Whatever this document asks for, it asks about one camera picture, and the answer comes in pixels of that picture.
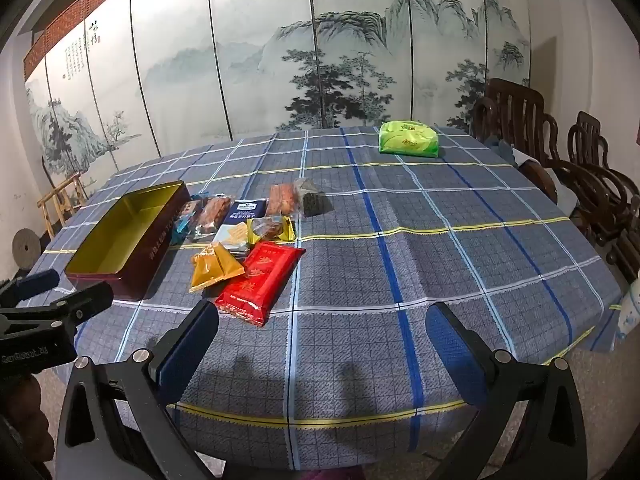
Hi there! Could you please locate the round stone disc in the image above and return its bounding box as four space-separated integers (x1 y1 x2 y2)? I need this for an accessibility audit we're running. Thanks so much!
11 228 33 267

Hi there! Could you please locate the green tissue pack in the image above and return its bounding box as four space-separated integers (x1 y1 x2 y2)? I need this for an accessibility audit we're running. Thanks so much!
378 120 442 157

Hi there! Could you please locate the landscape painted folding screen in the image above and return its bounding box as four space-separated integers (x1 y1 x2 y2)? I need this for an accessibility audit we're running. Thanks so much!
25 0 533 181

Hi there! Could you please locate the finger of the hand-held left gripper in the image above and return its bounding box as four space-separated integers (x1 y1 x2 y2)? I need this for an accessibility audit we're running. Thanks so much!
0 269 61 308
30 281 115 333

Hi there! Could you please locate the pale cracker packet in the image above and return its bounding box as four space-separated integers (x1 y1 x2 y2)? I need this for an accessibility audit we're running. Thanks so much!
212 224 251 256

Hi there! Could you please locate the red snack packet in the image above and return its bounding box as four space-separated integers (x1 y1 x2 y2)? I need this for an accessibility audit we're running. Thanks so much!
215 241 307 328

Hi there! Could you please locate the yellow pastry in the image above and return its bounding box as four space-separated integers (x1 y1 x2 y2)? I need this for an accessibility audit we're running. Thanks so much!
248 215 297 246

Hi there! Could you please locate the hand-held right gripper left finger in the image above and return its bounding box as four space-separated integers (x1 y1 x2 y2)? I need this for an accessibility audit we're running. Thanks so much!
54 301 221 480

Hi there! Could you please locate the blue plaid tablecloth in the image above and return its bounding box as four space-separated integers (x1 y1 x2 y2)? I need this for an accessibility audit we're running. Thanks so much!
25 126 623 471

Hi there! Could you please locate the dark clear snack packet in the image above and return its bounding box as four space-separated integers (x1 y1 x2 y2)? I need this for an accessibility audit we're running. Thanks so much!
295 177 333 218

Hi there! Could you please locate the clear packet of orange pastry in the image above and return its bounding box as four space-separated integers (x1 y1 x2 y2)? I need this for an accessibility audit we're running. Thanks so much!
265 183 301 218
195 196 233 238

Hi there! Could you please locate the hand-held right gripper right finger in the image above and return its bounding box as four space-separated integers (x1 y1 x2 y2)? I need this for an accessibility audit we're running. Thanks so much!
426 302 588 480

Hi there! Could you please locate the yellow orange triangular packet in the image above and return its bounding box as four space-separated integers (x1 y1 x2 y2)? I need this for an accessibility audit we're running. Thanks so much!
189 242 246 295

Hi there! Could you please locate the white blue porcelain vase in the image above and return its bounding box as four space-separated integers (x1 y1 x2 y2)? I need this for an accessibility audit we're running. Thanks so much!
616 280 640 341

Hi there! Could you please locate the red and gold tin box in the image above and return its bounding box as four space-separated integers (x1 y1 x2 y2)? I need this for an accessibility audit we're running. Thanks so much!
64 180 192 302

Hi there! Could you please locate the navy blue cracker packet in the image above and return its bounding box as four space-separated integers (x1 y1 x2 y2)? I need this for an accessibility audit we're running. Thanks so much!
222 199 266 226

